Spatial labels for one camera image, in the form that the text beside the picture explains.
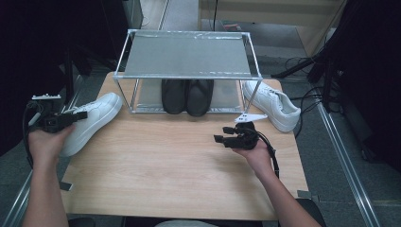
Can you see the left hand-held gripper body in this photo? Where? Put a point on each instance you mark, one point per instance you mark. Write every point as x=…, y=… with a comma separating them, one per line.
x=53, y=121

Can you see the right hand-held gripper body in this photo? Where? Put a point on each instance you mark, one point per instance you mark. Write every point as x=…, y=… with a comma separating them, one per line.
x=247, y=138

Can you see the white sneaker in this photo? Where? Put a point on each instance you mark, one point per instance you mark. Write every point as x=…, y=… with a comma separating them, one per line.
x=277, y=107
x=97, y=110

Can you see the metal shoe rack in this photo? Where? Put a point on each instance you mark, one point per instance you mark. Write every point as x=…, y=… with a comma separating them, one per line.
x=186, y=56

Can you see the person's right hand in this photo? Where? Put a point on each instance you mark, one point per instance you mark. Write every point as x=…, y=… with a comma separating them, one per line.
x=260, y=157

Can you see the person's left hand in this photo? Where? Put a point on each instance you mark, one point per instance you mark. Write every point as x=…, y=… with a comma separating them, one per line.
x=45, y=146

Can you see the black curtain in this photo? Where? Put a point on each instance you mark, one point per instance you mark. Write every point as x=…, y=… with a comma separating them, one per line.
x=372, y=63
x=31, y=47

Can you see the person's grey clothing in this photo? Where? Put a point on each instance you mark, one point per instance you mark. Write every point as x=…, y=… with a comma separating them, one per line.
x=186, y=224

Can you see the wooden cabinet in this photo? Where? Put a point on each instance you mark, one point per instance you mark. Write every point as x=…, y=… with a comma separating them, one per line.
x=283, y=15

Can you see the grey table bracket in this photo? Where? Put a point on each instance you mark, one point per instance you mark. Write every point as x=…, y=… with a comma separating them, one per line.
x=307, y=195
x=65, y=186

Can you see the metal floor rail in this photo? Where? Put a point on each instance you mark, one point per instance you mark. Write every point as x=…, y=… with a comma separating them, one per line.
x=346, y=164
x=15, y=205

